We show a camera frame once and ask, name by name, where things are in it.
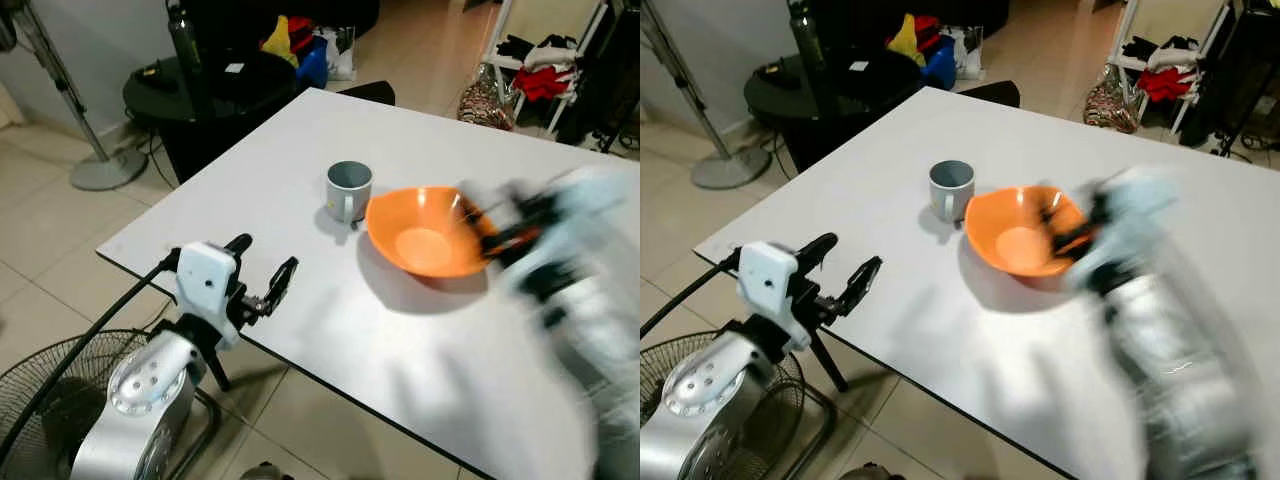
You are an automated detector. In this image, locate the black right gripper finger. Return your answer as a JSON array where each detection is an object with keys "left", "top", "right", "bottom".
[
  {"left": 458, "top": 190, "right": 499, "bottom": 246},
  {"left": 1040, "top": 195, "right": 1064, "bottom": 251}
]

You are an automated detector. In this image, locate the orange plastic bowl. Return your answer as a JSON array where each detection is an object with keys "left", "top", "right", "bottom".
[
  {"left": 365, "top": 186, "right": 498, "bottom": 279},
  {"left": 964, "top": 186, "right": 1091, "bottom": 278}
]

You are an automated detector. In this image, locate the black table leg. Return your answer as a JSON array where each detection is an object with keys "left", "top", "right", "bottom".
[
  {"left": 808, "top": 330, "right": 850, "bottom": 394},
  {"left": 195, "top": 340, "right": 233, "bottom": 393}
]

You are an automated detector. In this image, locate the grey mug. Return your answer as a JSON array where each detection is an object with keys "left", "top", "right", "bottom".
[
  {"left": 326, "top": 161, "right": 373, "bottom": 225},
  {"left": 929, "top": 160, "right": 976, "bottom": 223}
]

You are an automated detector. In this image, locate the patterned bag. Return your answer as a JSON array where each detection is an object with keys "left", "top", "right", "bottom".
[
  {"left": 1083, "top": 64, "right": 1142, "bottom": 134},
  {"left": 458, "top": 64, "right": 517, "bottom": 132}
]

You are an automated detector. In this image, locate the grey standing fan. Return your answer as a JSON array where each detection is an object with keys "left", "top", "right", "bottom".
[
  {"left": 0, "top": 0, "right": 149, "bottom": 192},
  {"left": 640, "top": 0, "right": 772, "bottom": 191}
]

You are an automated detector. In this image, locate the black chair back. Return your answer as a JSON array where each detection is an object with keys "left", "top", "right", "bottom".
[
  {"left": 958, "top": 80, "right": 1022, "bottom": 109},
  {"left": 338, "top": 80, "right": 397, "bottom": 107}
]

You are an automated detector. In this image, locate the red cloth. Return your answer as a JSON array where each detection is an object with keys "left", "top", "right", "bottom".
[
  {"left": 514, "top": 65, "right": 577, "bottom": 102},
  {"left": 1139, "top": 65, "right": 1197, "bottom": 102}
]

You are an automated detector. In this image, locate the black round side table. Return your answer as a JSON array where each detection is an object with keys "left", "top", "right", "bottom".
[
  {"left": 744, "top": 50, "right": 926, "bottom": 173},
  {"left": 123, "top": 50, "right": 301, "bottom": 183}
]

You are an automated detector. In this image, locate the white rack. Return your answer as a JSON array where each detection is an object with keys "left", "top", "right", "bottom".
[
  {"left": 480, "top": 0, "right": 613, "bottom": 137},
  {"left": 1108, "top": 0, "right": 1241, "bottom": 137}
]

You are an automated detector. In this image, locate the black shelf unit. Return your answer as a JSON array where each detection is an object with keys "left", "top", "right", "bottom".
[
  {"left": 1180, "top": 0, "right": 1280, "bottom": 157},
  {"left": 556, "top": 0, "right": 641, "bottom": 153}
]

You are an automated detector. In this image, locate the white cloth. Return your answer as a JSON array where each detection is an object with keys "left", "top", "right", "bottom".
[
  {"left": 522, "top": 33, "right": 584, "bottom": 73},
  {"left": 1148, "top": 34, "right": 1207, "bottom": 73}
]

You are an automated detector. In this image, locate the white plastic bag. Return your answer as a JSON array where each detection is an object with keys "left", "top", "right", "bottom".
[
  {"left": 945, "top": 25, "right": 984, "bottom": 82},
  {"left": 320, "top": 25, "right": 357, "bottom": 82}
]

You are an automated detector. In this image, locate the blue bag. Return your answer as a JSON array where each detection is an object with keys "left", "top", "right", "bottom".
[
  {"left": 296, "top": 40, "right": 330, "bottom": 90},
  {"left": 922, "top": 38, "right": 957, "bottom": 90}
]

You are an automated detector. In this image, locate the black bottle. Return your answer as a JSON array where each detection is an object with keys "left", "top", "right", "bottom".
[
  {"left": 787, "top": 0, "right": 824, "bottom": 113},
  {"left": 167, "top": 0, "right": 203, "bottom": 113}
]

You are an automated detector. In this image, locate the red and yellow clothes pile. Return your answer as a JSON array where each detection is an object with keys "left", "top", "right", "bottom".
[
  {"left": 887, "top": 13, "right": 942, "bottom": 67},
  {"left": 261, "top": 14, "right": 317, "bottom": 67}
]

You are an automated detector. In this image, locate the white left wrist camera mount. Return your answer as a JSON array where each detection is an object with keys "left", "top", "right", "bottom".
[
  {"left": 175, "top": 243, "right": 241, "bottom": 351},
  {"left": 737, "top": 241, "right": 801, "bottom": 352}
]

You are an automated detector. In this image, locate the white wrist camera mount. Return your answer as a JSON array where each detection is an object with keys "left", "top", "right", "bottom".
[
  {"left": 737, "top": 241, "right": 801, "bottom": 352},
  {"left": 175, "top": 243, "right": 241, "bottom": 351},
  {"left": 540, "top": 165, "right": 633, "bottom": 263},
  {"left": 1090, "top": 165, "right": 1183, "bottom": 273}
]

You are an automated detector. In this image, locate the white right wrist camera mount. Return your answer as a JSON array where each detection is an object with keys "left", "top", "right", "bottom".
[
  {"left": 540, "top": 165, "right": 633, "bottom": 263},
  {"left": 1090, "top": 165, "right": 1183, "bottom": 273}
]

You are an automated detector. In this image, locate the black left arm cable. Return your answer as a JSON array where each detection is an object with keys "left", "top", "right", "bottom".
[
  {"left": 0, "top": 255, "right": 181, "bottom": 463},
  {"left": 640, "top": 253, "right": 743, "bottom": 338}
]

